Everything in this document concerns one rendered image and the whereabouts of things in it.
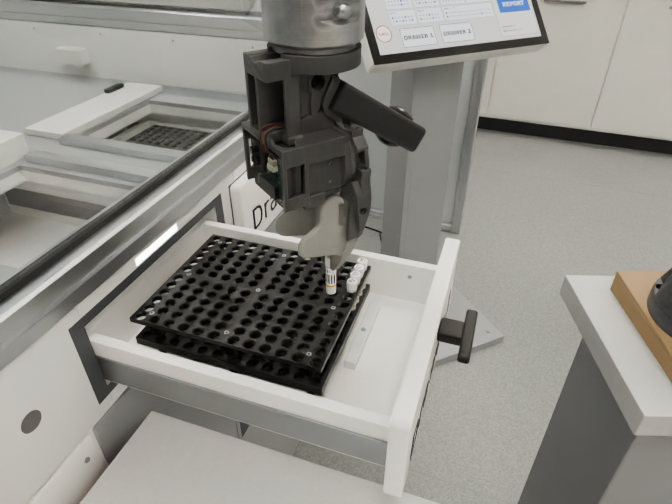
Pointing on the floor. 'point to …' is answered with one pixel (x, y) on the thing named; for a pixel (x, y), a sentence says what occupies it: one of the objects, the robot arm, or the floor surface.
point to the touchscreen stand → (426, 184)
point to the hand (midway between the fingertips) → (336, 252)
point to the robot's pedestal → (605, 412)
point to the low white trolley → (222, 472)
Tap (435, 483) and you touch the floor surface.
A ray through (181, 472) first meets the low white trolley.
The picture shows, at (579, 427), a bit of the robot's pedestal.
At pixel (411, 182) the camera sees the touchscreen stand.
